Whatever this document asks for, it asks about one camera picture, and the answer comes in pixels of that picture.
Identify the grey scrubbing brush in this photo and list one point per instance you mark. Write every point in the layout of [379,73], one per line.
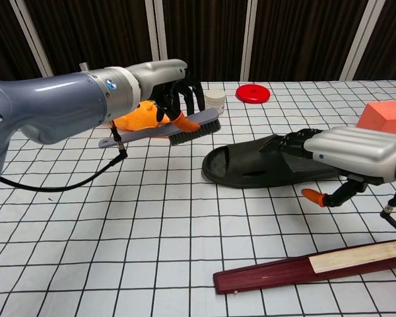
[206,118]

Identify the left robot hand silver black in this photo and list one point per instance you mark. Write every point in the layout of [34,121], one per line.
[161,71]

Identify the red round disc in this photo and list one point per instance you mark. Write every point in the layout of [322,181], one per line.
[253,94]

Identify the white partition frame post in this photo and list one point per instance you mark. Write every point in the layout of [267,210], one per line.
[33,39]
[158,33]
[250,39]
[361,39]

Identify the white checked tablecloth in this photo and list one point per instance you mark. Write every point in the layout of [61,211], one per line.
[118,264]

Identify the black rubber slipper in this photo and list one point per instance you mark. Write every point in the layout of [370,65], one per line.
[237,155]

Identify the orange foam cube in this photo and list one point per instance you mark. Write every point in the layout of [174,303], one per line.
[382,114]

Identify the left robot arm grey-blue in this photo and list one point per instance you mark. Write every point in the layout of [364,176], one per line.
[52,102]

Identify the folded dark red fan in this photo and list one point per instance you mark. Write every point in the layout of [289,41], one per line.
[270,274]

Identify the yellow rubber chicken toy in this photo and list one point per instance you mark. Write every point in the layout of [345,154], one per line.
[138,117]

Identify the small white jar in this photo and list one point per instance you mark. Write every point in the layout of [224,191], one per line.
[215,99]

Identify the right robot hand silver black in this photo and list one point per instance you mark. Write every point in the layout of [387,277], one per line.
[356,148]

